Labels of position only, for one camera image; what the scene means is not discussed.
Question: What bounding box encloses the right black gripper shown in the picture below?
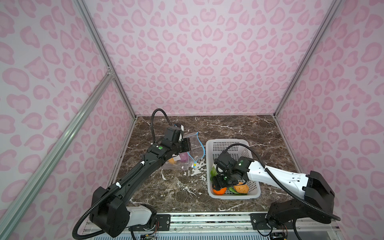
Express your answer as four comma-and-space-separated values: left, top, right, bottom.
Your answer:
208, 168, 236, 191

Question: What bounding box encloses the orange toy tomato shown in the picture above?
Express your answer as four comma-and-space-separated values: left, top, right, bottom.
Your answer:
212, 188, 227, 196

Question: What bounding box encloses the green white toy cabbage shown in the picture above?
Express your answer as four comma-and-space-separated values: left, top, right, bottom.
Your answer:
210, 167, 218, 182

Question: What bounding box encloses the clear zip top bag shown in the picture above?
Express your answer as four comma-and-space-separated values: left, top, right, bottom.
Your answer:
161, 132, 206, 171

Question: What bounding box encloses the purple toy onion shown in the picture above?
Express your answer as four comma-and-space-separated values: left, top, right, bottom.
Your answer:
179, 152, 189, 163

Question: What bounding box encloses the yellow toy potato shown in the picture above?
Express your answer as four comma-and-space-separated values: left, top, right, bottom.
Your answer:
168, 158, 176, 165

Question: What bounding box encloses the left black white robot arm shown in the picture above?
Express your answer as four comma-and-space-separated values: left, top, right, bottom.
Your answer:
88, 124, 191, 238

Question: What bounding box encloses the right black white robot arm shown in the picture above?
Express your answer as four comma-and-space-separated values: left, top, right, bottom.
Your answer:
212, 153, 341, 224

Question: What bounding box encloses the green toy pepper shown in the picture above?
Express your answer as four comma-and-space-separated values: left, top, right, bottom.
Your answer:
229, 187, 246, 196

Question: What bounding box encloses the brown toy potato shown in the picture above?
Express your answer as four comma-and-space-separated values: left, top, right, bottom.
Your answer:
234, 183, 249, 194

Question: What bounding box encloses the white plastic basket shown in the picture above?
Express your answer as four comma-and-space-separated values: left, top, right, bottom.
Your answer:
206, 139, 261, 200

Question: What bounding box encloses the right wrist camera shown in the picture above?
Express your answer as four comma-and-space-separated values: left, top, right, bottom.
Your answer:
214, 152, 237, 175

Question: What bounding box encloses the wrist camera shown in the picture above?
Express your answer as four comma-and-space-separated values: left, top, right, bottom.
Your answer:
174, 123, 184, 142
214, 152, 237, 175

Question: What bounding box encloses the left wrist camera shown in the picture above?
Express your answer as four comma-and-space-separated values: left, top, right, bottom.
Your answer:
174, 123, 184, 142

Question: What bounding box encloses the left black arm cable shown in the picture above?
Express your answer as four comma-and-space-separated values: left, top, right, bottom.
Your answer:
150, 108, 173, 143

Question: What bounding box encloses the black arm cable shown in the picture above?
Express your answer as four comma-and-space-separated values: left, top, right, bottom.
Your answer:
223, 143, 342, 222
150, 108, 173, 143

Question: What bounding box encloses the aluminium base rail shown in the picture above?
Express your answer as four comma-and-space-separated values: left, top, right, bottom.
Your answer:
80, 211, 344, 240

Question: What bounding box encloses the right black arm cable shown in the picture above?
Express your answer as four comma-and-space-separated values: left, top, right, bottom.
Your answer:
223, 143, 342, 222

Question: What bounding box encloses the aluminium frame strut left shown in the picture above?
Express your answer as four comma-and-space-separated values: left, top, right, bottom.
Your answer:
1, 73, 114, 240

